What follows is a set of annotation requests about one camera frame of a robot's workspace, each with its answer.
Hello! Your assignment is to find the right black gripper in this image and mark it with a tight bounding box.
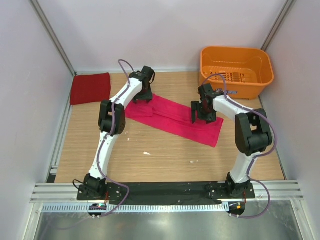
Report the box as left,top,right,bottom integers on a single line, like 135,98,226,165
191,100,217,125

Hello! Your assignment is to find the folded dark red t shirt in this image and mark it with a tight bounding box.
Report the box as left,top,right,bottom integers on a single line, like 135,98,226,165
69,72,111,105

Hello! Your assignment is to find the pink t shirt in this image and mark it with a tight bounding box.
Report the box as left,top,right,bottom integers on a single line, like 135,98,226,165
125,94,224,148

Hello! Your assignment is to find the orange plastic basket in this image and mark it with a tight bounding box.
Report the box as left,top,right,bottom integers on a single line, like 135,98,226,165
198,46,274,100

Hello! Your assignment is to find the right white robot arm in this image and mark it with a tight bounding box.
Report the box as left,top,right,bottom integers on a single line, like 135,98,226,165
191,83,272,198

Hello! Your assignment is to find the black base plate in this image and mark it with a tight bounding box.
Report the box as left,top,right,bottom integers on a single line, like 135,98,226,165
77,181,256,206

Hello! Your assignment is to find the white slotted cable duct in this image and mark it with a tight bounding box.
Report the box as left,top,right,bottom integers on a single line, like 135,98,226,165
42,202,229,214

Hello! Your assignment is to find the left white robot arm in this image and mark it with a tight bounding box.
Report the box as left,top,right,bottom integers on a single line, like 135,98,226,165
77,66,156,200

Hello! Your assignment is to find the aluminium frame rail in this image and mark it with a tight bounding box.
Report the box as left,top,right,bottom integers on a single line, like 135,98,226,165
29,180,304,203

